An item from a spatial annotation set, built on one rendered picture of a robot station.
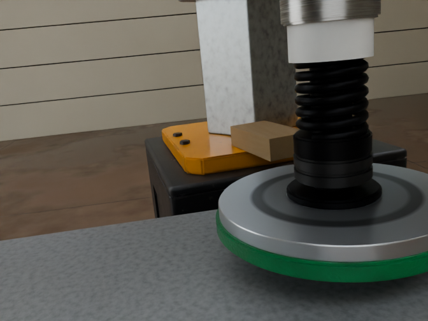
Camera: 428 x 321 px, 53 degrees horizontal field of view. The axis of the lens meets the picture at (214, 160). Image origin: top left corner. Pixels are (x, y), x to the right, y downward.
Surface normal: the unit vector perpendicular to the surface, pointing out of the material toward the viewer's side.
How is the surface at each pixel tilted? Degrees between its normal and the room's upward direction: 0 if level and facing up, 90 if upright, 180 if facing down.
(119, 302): 0
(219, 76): 90
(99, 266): 0
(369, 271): 90
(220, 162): 90
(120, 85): 90
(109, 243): 0
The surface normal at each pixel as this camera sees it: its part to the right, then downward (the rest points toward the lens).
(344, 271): -0.22, 0.27
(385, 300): -0.09, -0.96
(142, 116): 0.13, 0.25
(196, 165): -0.51, 0.27
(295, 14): -0.80, 0.22
